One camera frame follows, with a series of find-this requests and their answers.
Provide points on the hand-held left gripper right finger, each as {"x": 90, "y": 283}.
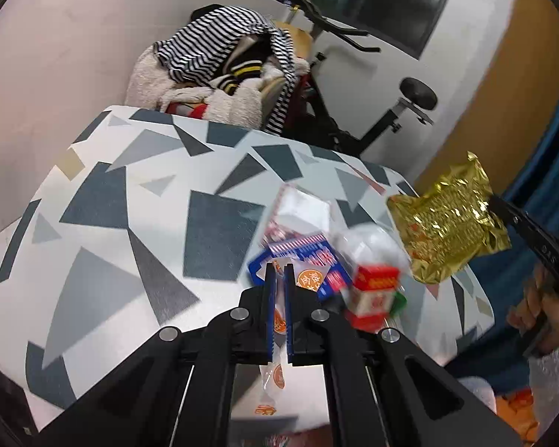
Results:
{"x": 289, "y": 309}

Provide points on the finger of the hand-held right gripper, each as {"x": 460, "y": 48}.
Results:
{"x": 533, "y": 237}

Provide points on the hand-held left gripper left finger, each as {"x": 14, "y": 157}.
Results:
{"x": 270, "y": 309}

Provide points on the clear wrapper with orange print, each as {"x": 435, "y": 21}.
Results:
{"x": 280, "y": 326}

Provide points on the blue snack packet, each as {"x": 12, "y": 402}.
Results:
{"x": 317, "y": 252}

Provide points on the gold foil packet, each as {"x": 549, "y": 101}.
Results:
{"x": 447, "y": 223}

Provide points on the person's right forearm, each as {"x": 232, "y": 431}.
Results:
{"x": 556, "y": 391}

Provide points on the pale fluffy cloth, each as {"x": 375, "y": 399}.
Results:
{"x": 475, "y": 390}

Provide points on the orange patterned cloth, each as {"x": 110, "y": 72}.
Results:
{"x": 517, "y": 414}

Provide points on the red white snack packet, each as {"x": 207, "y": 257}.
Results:
{"x": 372, "y": 284}

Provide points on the blue curtain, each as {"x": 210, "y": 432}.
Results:
{"x": 554, "y": 149}

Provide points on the clear red striped package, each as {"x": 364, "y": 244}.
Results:
{"x": 298, "y": 209}

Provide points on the orange wooden door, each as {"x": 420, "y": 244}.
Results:
{"x": 517, "y": 79}

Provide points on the table with geometric tablecloth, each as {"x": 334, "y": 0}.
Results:
{"x": 121, "y": 223}

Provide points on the black exercise bike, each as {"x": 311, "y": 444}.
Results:
{"x": 326, "y": 116}

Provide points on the red white cloth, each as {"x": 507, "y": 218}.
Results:
{"x": 186, "y": 108}

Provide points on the black jacket with yellow stripes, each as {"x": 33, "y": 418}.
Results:
{"x": 242, "y": 63}

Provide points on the white fluffy blanket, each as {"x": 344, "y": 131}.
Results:
{"x": 144, "y": 84}

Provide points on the dark window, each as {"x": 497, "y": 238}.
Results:
{"x": 400, "y": 4}

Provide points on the wooden chair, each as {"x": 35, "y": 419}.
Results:
{"x": 300, "y": 37}

